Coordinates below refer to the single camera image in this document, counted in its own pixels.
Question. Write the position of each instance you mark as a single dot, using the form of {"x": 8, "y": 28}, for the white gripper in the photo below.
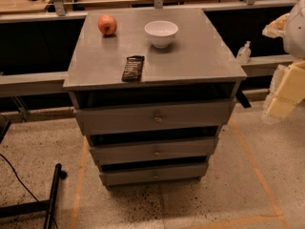
{"x": 295, "y": 32}

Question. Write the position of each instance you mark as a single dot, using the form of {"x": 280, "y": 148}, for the grey bottom drawer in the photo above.
{"x": 154, "y": 174}

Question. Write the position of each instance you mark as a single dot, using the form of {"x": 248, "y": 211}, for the grey drawer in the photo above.
{"x": 151, "y": 117}
{"x": 154, "y": 174}
{"x": 156, "y": 150}

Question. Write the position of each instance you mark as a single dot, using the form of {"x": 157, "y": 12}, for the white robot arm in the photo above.
{"x": 294, "y": 43}

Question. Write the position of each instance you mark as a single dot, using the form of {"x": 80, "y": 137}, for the grey wooden drawer cabinet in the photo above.
{"x": 197, "y": 66}

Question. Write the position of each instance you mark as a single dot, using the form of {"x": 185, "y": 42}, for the grey middle drawer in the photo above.
{"x": 156, "y": 150}

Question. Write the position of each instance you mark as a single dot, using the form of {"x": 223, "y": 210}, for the grey top drawer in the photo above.
{"x": 151, "y": 117}

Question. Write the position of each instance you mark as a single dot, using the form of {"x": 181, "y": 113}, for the clear sanitizer bottle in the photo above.
{"x": 243, "y": 55}

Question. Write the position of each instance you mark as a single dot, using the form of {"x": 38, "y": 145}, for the white bowl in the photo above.
{"x": 161, "y": 33}

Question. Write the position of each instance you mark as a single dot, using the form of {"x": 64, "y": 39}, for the red apple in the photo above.
{"x": 107, "y": 25}

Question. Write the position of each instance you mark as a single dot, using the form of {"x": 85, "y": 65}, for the grey metal railing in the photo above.
{"x": 52, "y": 83}

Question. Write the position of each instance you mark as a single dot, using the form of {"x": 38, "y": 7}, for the black metal stand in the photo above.
{"x": 47, "y": 205}

